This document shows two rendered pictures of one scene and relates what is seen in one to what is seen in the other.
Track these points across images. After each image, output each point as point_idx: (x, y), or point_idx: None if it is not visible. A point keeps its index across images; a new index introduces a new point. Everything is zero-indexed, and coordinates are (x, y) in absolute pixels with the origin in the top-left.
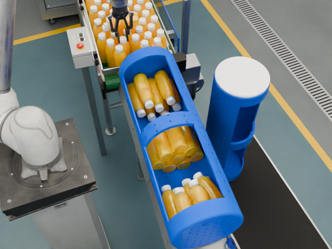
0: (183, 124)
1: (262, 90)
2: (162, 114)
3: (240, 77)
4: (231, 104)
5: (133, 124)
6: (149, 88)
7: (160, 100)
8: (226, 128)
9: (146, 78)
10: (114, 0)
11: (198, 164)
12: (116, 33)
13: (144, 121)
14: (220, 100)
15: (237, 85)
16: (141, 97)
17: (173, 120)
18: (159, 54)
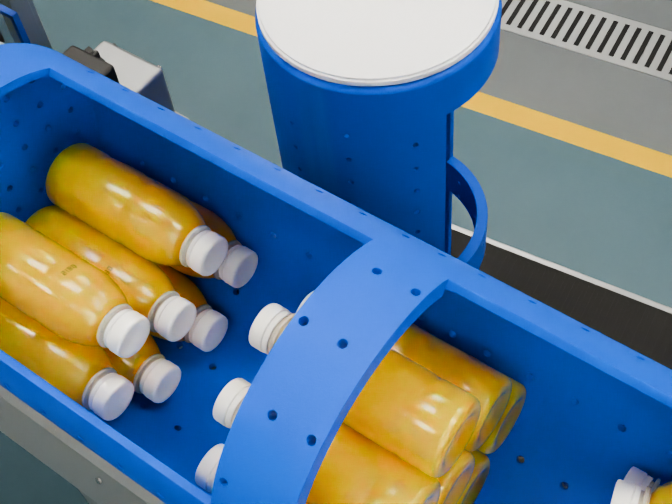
0: (411, 318)
1: (491, 1)
2: (198, 334)
3: (376, 4)
4: (414, 122)
5: (85, 459)
6: (76, 259)
7: (156, 278)
8: (414, 231)
9: (26, 225)
10: None
11: (519, 440)
12: None
13: (136, 419)
14: (356, 134)
15: (392, 34)
16: (64, 323)
17: (354, 327)
18: (20, 75)
